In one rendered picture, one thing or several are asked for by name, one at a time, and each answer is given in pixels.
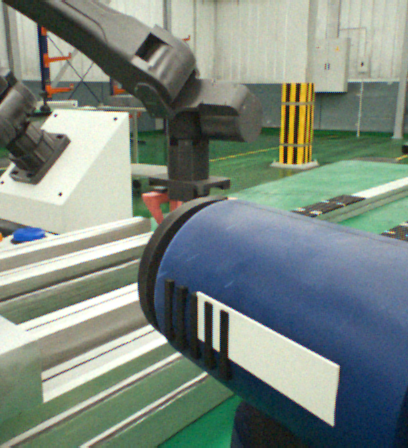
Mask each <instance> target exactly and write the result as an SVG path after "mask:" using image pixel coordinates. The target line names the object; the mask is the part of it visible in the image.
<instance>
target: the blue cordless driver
mask: <svg viewBox="0 0 408 448"><path fill-rule="evenodd" d="M138 295H139V300H140V307H141V310H142V312H143V314H144V316H145V318H146V320H147V321H148V323H149V324H150V325H151V327H153V328H155V329H156V330H157V331H158V332H159V333H160V334H162V335H163V336H164V337H165V338H166V341H167V342H168V343H169V345H170V346H171V347H172V348H174V349H175V350H176V351H177V352H178V353H180V354H181V355H182V356H185V357H186V358H188V359H189V360H191V361H192V362H193V363H194V364H195V365H196V366H198V367H199V368H201V369H202V370H203V371H205V372H206V373H207V374H209V375H210V376H212V377H213V378H214V379H216V380H217V381H219V382H220V383H221V384H223V386H224V387H226V388H227V389H229V390H230V391H231V392H233V393H235V394H237V395H238V396H240V397H241V398H242V399H244V400H243V401H242V402H240V404H239V405H238V407H237V408H236V412H235V416H234V422H233V429H232V436H231V441H230V448H408V242H405V241H401V240H398V239H394V238H390V237H386V236H382V235H378V234H374V233H371V232H368V231H364V230H360V229H356V228H352V227H348V226H345V225H341V224H337V223H334V222H330V221H322V220H319V219H315V218H311V217H307V216H303V215H300V214H297V213H293V212H289V211H285V210H281V209H277V208H273V207H271V206H267V205H263V204H259V203H255V202H251V201H247V200H242V199H224V198H220V197H214V196H210V197H200V198H196V199H193V200H191V201H189V202H186V203H184V204H182V205H181V206H179V207H178V208H176V209H175V210H173V211H172V212H171V213H170V214H169V215H168V216H167V217H166V218H165V219H164V220H163V221H162V222H161V223H160V224H159V225H158V226H157V227H156V229H155V230H154V232H153V234H152V235H151V237H150V238H149V240H148V242H147V244H146V246H145V248H144V250H143V253H142V259H141V262H140V267H139V272H138Z"/></svg>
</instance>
